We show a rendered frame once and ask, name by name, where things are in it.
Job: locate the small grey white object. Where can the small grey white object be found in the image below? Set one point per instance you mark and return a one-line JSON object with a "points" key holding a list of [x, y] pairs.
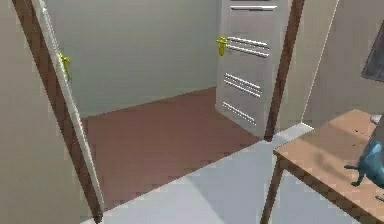
{"points": [[376, 118]]}

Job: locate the white panelled room door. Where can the white panelled room door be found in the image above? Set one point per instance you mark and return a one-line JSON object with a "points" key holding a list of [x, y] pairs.
{"points": [[246, 66]]}

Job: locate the brown wooden table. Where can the brown wooden table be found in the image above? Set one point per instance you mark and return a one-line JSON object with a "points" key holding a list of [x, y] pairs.
{"points": [[330, 160]]}

